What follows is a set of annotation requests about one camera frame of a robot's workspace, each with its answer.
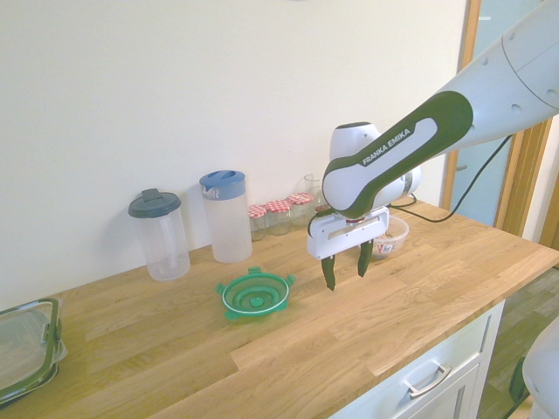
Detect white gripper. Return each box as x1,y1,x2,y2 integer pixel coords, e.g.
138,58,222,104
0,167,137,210
306,207,390,292

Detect green round container lid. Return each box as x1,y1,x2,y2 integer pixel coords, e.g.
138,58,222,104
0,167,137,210
213,266,297,323

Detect clear round food container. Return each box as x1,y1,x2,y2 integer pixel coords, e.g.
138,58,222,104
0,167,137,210
369,214,411,262

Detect glass jar red checked lid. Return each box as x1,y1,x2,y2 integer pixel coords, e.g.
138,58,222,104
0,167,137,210
286,193,314,227
266,199,292,237
248,203,268,242

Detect clear pitcher with grey lid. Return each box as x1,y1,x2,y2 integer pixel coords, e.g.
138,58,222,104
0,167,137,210
127,188,190,281

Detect rectangular container with clip lid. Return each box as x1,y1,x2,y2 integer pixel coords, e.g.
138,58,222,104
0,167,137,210
0,298,66,401

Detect clear drinking glass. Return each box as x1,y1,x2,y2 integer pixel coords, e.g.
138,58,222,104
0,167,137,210
303,174,328,210

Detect white plastic cups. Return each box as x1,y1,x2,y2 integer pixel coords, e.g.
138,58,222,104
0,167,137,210
199,170,253,264

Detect wooden framed glass door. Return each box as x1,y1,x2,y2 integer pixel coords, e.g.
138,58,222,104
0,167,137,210
438,0,559,250

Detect silver drawer handle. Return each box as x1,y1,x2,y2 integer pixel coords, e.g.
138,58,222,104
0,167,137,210
404,364,452,399

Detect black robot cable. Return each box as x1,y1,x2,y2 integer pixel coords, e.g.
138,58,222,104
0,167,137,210
388,134,514,223

